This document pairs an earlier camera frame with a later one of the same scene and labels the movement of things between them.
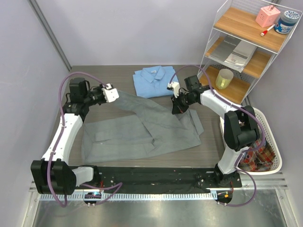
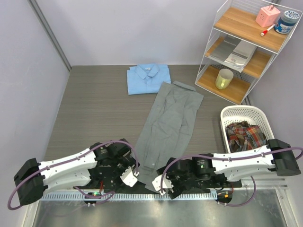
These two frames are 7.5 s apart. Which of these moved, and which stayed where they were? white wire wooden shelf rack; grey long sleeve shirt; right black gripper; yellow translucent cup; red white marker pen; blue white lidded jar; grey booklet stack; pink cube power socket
Moved: grey long sleeve shirt; right black gripper
Stayed: pink cube power socket; white wire wooden shelf rack; red white marker pen; blue white lidded jar; grey booklet stack; yellow translucent cup
